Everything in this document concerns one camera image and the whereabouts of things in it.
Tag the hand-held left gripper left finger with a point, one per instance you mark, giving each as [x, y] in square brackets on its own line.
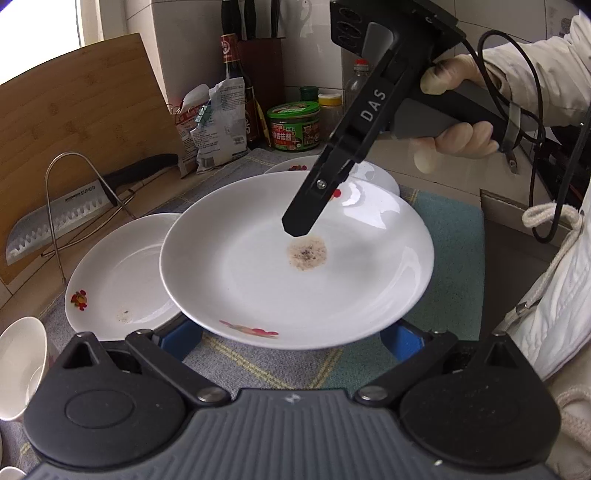
[178, 341]

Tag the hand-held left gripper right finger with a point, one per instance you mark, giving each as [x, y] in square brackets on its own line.
[399, 341]

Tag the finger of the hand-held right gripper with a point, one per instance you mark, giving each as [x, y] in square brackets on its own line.
[304, 212]

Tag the white fruit print plate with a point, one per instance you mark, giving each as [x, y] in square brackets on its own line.
[120, 277]
[376, 177]
[240, 277]

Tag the white floral bowl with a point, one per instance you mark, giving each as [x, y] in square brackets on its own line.
[11, 474]
[18, 369]

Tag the person's right forearm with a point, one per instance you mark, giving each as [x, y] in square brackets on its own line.
[554, 69]

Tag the person's right hand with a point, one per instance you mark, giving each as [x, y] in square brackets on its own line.
[461, 138]

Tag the red cap clear bottle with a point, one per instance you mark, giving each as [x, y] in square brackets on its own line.
[353, 92]

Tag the yellow lid spice jar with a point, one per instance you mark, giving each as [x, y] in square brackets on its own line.
[330, 115]

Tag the green lid sauce jar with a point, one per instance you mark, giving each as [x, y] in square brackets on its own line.
[293, 131]

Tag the checked grey blue towel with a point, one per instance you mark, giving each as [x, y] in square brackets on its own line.
[452, 258]

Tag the dark red knife block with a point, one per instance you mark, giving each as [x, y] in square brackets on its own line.
[265, 92]

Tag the dark soy sauce bottle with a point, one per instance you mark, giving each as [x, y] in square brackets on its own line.
[249, 115]

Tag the white printed bag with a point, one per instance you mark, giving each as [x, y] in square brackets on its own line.
[217, 134]

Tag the red printed packet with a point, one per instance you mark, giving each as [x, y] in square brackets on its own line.
[184, 134]

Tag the person's white jacket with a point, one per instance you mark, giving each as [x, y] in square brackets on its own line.
[563, 300]

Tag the steel santoku knife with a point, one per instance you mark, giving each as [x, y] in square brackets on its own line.
[41, 230]

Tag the bamboo cutting board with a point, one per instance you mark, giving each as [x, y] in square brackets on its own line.
[69, 115]

